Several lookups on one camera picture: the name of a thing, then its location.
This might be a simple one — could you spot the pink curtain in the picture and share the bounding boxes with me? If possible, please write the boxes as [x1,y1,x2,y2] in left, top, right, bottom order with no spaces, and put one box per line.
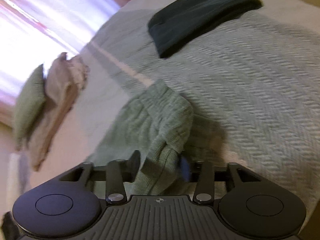
[1,0,130,125]

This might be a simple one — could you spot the white quilted pillow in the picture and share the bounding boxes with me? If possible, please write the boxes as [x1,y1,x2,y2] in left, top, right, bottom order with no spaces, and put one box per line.
[6,153,30,211]

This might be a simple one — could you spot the beige folded blanket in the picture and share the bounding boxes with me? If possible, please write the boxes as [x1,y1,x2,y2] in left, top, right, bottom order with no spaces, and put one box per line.
[27,53,89,171]

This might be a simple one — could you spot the folded dark green garment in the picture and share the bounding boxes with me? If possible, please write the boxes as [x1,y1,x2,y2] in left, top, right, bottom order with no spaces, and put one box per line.
[148,0,263,59]

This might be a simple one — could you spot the grey-green sweatpants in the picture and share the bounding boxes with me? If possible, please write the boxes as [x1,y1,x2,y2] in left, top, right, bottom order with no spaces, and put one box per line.
[87,80,194,196]

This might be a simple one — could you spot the green knitted cushion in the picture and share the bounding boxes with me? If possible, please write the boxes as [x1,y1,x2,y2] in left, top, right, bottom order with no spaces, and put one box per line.
[13,64,46,150]

